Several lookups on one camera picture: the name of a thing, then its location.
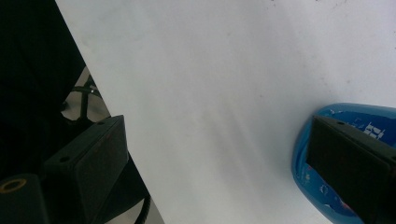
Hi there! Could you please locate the black ribbed cable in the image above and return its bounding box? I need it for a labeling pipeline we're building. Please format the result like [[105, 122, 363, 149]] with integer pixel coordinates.
[[134, 195, 152, 224]]

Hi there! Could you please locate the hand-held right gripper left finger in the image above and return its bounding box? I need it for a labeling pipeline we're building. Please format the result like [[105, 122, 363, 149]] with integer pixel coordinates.
[[43, 115, 130, 224]]

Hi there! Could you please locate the blue printed container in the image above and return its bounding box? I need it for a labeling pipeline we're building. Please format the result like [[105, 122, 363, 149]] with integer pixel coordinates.
[[291, 102, 396, 224]]

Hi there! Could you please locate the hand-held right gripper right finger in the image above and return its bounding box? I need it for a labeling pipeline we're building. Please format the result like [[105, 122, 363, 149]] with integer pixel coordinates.
[[306, 115, 396, 224]]

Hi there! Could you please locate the dark cloth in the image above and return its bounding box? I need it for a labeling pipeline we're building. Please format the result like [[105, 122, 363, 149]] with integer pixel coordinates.
[[0, 0, 150, 224]]

